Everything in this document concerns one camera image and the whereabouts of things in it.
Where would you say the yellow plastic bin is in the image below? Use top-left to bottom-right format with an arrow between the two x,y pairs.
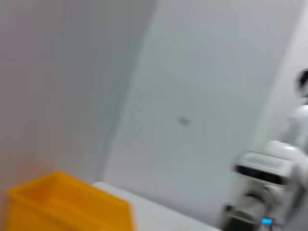
6,170 -> 134,231

